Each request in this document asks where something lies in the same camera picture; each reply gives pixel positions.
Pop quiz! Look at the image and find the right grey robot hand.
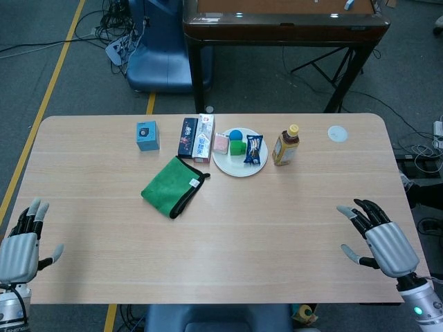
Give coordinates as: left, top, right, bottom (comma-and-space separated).
336, 198, 420, 279

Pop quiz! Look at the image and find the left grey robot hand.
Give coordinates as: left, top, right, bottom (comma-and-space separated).
0, 197, 65, 284

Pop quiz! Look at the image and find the green cloth black trim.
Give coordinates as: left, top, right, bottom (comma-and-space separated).
141, 155, 211, 220

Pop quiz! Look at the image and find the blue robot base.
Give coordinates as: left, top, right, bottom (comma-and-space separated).
126, 0, 213, 94

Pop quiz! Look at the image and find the person leg with shoe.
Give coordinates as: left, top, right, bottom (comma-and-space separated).
401, 172, 443, 210

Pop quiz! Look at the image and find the white round table grommet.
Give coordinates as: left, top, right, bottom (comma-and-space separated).
327, 124, 348, 142

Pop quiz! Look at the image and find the tea bottle yellow cap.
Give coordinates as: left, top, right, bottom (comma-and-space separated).
271, 124, 300, 167

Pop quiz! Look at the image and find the blue snack packet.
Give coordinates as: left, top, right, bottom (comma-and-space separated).
243, 134, 264, 166

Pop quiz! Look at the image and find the white round plate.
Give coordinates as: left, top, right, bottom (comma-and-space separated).
211, 127, 269, 178

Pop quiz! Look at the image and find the light blue small box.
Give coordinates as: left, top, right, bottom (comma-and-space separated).
135, 120, 161, 152

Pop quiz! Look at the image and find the green cube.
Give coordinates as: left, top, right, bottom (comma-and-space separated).
228, 140, 248, 157

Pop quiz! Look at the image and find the pink block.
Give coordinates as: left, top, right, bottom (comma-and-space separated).
212, 132, 230, 154

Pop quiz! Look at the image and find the dark blue toothpaste box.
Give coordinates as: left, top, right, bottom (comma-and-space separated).
177, 117, 199, 160

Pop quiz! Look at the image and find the white red toothpaste box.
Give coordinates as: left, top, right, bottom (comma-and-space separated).
191, 113, 216, 165

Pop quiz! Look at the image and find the white power strip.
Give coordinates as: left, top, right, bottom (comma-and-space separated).
105, 36, 139, 66

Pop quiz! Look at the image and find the dark brown wooden table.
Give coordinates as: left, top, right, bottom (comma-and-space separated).
182, 0, 391, 114

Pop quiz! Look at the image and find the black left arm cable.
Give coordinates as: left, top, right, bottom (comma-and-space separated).
12, 283, 30, 321

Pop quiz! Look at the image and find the white thin cable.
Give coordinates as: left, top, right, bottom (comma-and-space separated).
408, 144, 441, 173

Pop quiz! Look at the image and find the white wall socket strip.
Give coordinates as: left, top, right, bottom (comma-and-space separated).
433, 116, 443, 149

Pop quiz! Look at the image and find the black cable bundle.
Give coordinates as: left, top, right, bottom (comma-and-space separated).
93, 0, 139, 77

